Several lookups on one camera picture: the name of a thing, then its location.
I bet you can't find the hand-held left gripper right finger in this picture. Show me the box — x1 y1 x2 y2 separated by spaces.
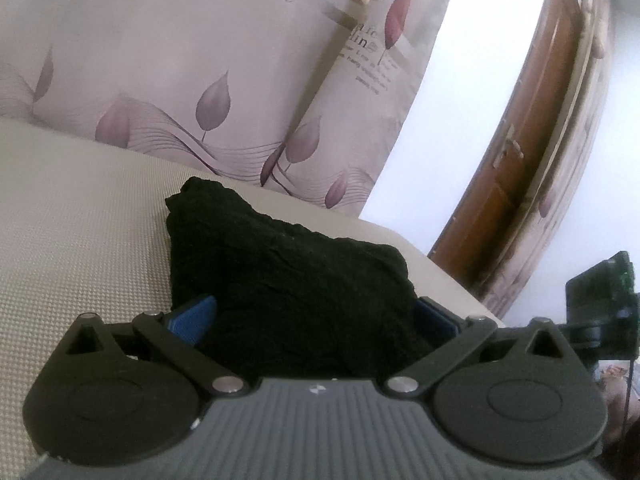
384 296 577 398

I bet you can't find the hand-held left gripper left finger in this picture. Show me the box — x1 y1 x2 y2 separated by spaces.
54 295 250 397

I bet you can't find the small black garment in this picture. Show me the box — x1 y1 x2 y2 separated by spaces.
165 176 437 380

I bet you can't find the brown wooden door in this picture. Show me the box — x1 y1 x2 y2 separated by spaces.
427 0 586 291

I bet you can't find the metal door handle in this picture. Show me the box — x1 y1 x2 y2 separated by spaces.
492 124 523 170

